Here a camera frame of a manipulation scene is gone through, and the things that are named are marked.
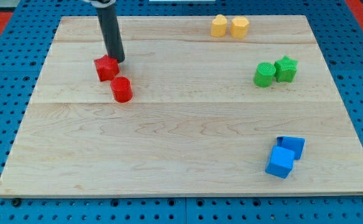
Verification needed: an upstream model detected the silver tool mount ring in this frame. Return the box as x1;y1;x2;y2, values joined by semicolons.
82;0;116;7

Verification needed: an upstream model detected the blue cube block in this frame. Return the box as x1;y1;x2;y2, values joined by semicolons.
265;146;295;179

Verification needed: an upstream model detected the green cylinder block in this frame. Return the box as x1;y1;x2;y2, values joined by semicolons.
254;62;276;88

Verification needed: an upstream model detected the red star block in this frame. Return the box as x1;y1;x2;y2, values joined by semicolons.
93;55;119;82

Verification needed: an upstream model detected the green star block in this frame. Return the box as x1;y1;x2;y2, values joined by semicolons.
274;55;298;83

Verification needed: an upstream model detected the light wooden board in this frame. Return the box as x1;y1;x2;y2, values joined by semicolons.
0;15;363;198

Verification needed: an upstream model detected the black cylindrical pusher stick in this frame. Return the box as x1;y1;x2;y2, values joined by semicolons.
95;3;125;63

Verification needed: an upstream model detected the yellow hexagon block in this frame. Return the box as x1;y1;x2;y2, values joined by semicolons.
230;16;250;39

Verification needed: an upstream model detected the red cylinder block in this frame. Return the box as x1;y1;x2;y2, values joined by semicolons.
110;77;133;103

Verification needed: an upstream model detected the yellow heart block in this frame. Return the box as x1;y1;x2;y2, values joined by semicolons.
210;14;227;37

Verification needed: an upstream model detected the blue crescent block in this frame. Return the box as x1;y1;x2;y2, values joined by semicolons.
276;136;306;160

